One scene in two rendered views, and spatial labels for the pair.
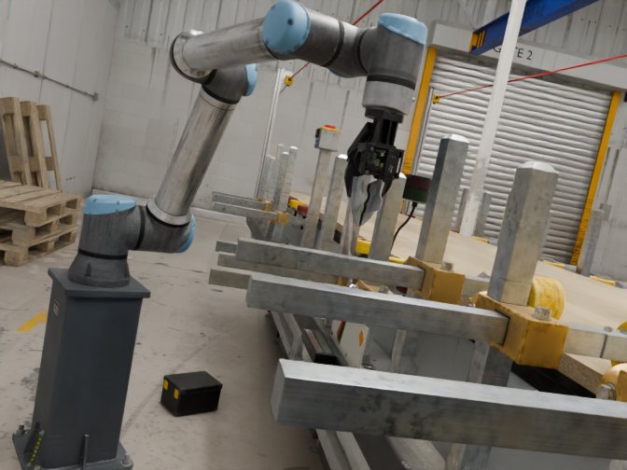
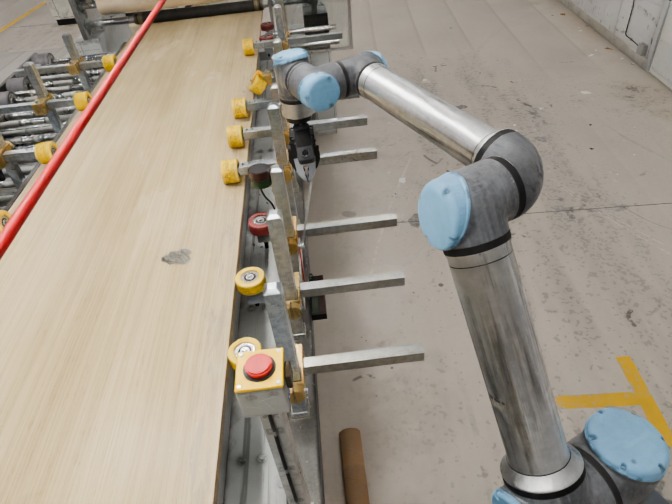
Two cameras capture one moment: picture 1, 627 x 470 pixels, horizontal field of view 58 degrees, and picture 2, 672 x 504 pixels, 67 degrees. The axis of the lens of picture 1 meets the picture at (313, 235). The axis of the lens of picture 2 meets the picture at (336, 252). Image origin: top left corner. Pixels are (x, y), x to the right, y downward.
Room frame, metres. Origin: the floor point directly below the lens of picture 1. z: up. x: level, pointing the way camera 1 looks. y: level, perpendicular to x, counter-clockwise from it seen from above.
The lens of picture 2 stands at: (2.34, 0.23, 1.82)
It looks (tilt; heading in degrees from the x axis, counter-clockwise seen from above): 40 degrees down; 191
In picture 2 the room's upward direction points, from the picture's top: 7 degrees counter-clockwise
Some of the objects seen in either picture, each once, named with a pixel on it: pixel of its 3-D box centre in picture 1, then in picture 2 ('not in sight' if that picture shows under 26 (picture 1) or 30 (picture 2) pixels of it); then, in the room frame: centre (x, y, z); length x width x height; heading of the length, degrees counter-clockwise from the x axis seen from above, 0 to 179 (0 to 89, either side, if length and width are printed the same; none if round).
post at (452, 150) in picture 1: (424, 280); (284, 172); (0.92, -0.19, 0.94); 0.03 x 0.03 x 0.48; 12
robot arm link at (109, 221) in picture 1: (110, 223); (614, 460); (1.78, 0.64, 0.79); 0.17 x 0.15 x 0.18; 126
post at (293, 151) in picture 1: (284, 198); not in sight; (2.63, 0.17, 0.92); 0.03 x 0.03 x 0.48; 12
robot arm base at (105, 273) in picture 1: (101, 264); not in sight; (1.77, 0.65, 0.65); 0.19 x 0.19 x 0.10
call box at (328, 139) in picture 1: (327, 140); (264, 383); (1.91, 0.01, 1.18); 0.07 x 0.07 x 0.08; 12
